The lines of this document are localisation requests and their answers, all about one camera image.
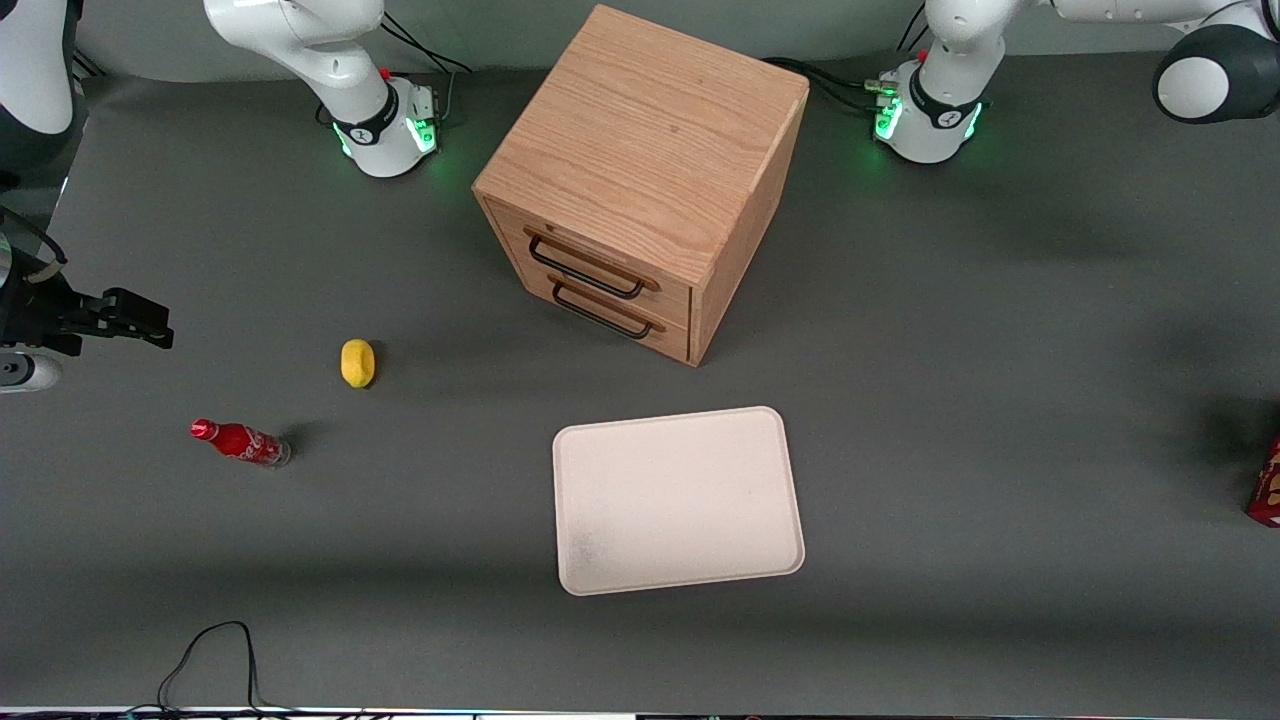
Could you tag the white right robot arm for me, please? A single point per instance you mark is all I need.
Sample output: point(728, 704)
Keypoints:
point(300, 40)

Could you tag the red cola bottle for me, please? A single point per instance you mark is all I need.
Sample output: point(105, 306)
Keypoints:
point(240, 441)

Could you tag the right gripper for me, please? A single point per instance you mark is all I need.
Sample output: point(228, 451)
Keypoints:
point(30, 308)

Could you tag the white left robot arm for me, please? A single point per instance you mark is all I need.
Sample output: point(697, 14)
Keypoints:
point(950, 60)

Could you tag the wooden two-drawer cabinet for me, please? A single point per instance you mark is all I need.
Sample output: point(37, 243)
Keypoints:
point(640, 130)

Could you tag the beige rectangular tray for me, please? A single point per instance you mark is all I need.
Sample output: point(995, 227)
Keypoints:
point(670, 500)

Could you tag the yellow lemon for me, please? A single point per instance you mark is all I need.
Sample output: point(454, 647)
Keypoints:
point(357, 362)

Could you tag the wooden drawer front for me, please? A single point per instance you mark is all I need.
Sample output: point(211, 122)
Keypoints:
point(672, 338)
point(670, 300)

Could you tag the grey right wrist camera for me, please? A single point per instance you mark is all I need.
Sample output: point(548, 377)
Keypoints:
point(30, 373)

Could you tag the red cookie box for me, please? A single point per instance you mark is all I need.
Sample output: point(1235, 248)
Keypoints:
point(1268, 490)

